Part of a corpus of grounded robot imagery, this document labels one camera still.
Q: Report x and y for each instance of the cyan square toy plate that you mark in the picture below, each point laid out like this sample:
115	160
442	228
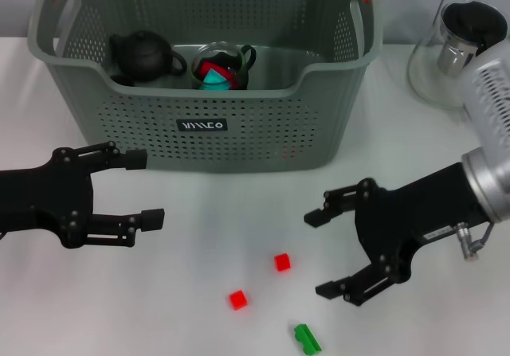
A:
215	80

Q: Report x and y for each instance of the grey perforated storage basket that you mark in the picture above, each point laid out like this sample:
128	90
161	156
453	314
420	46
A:
259	133

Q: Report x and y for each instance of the glass teacup with black sleeve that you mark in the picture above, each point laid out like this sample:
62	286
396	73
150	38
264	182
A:
241	65

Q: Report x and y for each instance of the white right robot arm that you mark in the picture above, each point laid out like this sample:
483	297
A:
490	181

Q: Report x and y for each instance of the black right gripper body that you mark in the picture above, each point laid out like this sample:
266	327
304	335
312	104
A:
406	212

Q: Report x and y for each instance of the silver right gripper connector post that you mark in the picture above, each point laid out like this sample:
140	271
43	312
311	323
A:
466	240

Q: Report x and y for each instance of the dark red long toy brick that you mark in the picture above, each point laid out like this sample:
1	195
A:
207	67

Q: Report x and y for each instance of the right wrist camera housing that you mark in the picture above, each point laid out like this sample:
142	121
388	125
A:
494	93

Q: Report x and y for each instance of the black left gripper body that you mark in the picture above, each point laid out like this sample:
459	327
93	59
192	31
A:
48	196

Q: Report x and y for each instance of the green toy brick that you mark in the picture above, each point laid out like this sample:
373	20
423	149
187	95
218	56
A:
307	338

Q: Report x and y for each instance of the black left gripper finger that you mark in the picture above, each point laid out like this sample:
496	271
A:
115	159
127	224

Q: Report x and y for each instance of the small red toy brick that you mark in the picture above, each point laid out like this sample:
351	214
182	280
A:
283	262
238	300

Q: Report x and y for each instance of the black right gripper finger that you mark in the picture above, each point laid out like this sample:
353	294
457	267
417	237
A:
342	200
362	288

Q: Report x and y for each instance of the black clay teapot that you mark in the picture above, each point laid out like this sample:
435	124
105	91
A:
143	53

